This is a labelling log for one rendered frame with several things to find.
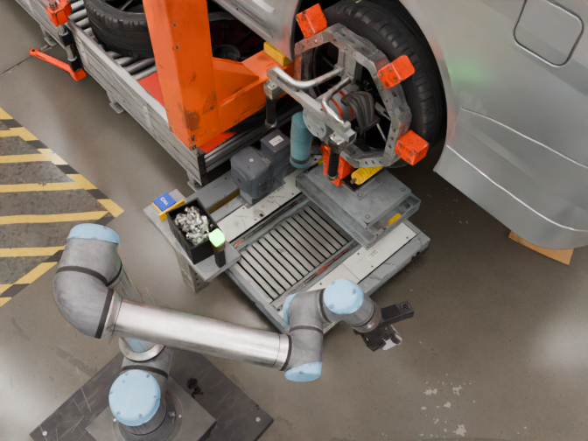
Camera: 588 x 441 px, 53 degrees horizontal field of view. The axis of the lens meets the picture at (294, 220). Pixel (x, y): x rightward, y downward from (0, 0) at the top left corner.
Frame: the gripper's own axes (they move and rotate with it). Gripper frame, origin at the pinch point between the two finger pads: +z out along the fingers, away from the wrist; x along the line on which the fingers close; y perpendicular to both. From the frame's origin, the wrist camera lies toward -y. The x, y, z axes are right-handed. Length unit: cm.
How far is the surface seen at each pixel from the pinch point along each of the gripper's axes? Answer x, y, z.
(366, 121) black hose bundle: -62, -30, -20
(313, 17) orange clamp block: -102, -37, -39
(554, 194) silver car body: -15, -62, 6
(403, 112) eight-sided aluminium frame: -63, -42, -13
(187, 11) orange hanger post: -108, -3, -67
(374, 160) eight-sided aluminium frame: -72, -25, 8
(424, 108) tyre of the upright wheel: -61, -49, -10
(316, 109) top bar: -73, -19, -28
